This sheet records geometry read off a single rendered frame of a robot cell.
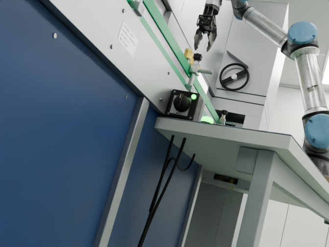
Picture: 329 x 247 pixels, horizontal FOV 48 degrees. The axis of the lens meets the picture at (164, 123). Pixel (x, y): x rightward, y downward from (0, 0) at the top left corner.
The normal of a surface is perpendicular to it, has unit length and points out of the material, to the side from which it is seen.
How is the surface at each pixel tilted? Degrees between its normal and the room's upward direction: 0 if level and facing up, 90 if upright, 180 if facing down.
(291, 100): 90
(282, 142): 90
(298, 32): 81
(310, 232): 90
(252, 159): 90
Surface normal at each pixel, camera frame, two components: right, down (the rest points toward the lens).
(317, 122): -0.29, -0.18
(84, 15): 0.92, 0.19
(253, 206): -0.50, -0.31
